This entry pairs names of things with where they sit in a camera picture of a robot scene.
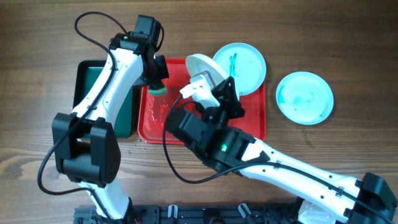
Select green scrubbing sponge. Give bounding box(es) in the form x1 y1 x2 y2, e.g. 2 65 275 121
148 82 167 96

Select white plate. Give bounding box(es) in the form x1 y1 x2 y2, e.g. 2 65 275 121
185 53 241 102
275 71 335 126

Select white plate tray corner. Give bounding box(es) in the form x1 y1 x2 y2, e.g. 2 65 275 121
213 42 267 96

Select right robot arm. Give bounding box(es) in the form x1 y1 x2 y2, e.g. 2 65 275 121
167 70 397 223

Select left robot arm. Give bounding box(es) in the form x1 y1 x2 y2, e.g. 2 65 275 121
49 32 169 223

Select red plastic tray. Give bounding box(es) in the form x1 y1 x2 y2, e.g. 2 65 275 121
137 57 266 144

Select black tray with green liquid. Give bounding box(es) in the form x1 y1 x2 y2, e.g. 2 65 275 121
72 60 140 138

